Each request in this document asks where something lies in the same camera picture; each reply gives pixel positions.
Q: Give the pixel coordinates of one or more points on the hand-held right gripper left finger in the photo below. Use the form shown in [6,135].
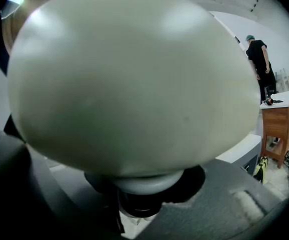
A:
[47,204]

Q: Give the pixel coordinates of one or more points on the black faucet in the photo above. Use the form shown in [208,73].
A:
[269,91]

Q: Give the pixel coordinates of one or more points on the cream cylindrical bottle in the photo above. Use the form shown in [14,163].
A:
[124,84]

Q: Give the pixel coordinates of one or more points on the wooden cabinet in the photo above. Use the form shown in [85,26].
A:
[277,126]

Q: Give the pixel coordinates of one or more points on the yellow-green bag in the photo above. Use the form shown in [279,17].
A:
[262,170]

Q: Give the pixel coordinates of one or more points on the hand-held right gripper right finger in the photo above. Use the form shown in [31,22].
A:
[217,209]

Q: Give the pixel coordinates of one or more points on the black hair dryer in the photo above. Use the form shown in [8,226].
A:
[269,101]

